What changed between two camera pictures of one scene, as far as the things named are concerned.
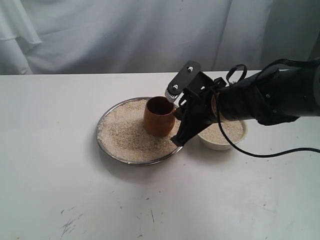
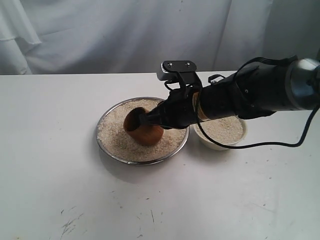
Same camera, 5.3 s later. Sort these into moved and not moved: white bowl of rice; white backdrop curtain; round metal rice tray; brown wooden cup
Moved: brown wooden cup
Not moved: white bowl of rice; white backdrop curtain; round metal rice tray
